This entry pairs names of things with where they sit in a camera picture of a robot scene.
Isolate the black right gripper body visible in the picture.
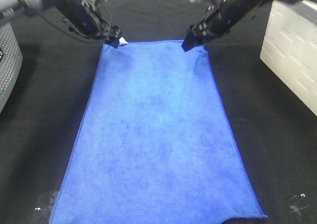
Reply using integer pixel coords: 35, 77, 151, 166
187, 23, 218, 45

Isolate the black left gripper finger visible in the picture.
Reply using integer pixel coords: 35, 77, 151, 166
105, 32, 122, 49

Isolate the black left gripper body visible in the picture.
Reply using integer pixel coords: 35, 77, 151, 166
97, 25, 121, 41

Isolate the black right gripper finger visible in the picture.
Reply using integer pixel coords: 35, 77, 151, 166
181, 32, 200, 52

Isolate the blue microfibre towel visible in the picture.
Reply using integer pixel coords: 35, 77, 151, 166
49, 40, 265, 224

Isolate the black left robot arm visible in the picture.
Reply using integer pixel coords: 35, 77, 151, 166
0, 0, 122, 48

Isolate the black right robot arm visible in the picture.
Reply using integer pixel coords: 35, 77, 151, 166
182, 0, 317, 52

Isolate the white slotted storage box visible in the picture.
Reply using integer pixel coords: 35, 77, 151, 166
260, 0, 317, 113

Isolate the grey perforated basket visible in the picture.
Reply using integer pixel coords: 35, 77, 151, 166
0, 23, 23, 111

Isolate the left clear tape strip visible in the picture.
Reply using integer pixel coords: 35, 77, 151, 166
31, 190, 59, 224

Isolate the clear tape strip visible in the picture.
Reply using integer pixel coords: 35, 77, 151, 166
285, 193, 310, 218
31, 190, 59, 224

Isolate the right clear tape strip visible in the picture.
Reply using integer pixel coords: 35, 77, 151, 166
285, 193, 310, 218

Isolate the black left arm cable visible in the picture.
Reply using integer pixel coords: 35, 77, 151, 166
0, 0, 112, 42

